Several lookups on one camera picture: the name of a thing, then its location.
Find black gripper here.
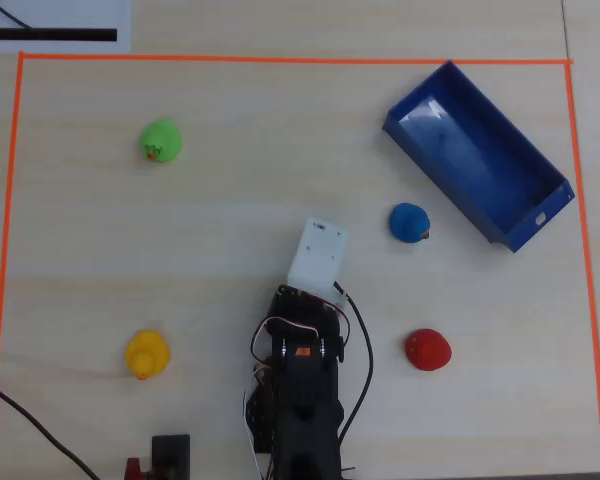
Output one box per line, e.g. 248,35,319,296
271,283,345,329

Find yellow rubber duck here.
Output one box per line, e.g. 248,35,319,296
124,328,172,382

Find red rubber duck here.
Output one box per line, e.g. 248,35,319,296
404,327,453,373

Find blue rubber duck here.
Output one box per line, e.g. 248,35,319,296
389,202,433,245

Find green rubber duck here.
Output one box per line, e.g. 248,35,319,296
139,118,184,164

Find blue plastic box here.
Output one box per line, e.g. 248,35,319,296
381,59,577,254

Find orange tape strip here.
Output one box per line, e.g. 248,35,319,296
0,51,27,480
563,61,600,474
18,51,575,67

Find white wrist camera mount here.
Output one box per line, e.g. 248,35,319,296
286,216,352,308

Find black camera usb cable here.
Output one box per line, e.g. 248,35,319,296
332,280,375,447

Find black camera stand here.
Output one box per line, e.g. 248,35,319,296
150,433,192,480

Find thick black cable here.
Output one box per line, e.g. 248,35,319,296
0,376,102,480

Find thin black cable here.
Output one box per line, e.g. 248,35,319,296
0,0,34,33

